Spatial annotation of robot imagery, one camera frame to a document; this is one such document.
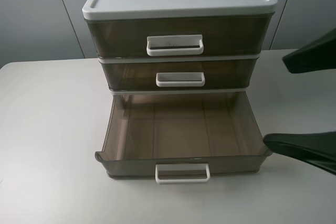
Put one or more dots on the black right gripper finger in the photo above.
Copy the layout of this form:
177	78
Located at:
316	149

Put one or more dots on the smoky brown drawer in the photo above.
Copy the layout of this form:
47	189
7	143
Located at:
178	73
209	36
181	138

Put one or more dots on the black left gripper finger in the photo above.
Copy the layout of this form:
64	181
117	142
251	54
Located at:
316	56

